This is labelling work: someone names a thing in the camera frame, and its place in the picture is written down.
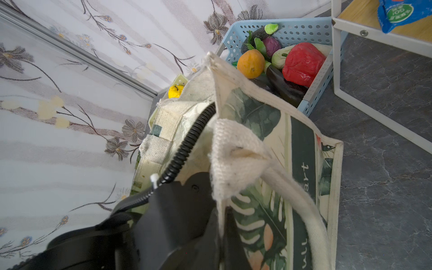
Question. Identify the blue M&M candy bag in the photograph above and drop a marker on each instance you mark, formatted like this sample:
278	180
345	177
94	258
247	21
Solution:
393	13

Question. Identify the yellow toy bell pepper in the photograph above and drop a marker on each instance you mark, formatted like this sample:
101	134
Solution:
175	91

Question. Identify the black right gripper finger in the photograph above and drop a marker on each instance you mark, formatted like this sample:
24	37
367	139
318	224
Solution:
233	254

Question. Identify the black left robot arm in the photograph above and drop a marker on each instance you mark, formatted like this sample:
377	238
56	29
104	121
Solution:
170	226

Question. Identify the blue plastic vegetable basket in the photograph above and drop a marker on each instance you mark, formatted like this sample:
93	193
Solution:
246	35

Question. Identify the white wire wooden shelf rack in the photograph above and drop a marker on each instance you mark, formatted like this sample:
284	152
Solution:
388	77

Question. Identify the dark toy eggplant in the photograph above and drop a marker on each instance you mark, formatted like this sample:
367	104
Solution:
283	87

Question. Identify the floral canvas tote bag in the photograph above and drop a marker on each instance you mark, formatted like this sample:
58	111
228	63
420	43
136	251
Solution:
267	162

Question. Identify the red toy bell pepper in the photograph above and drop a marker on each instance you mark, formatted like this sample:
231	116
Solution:
302	64

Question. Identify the orange toy tangerine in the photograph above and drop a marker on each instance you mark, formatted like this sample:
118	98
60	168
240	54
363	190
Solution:
251	64

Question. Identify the white green toy radish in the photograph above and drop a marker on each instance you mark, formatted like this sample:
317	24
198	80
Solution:
278	58

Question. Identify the green plastic fruit basket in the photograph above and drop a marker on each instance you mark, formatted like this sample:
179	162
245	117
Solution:
179	80

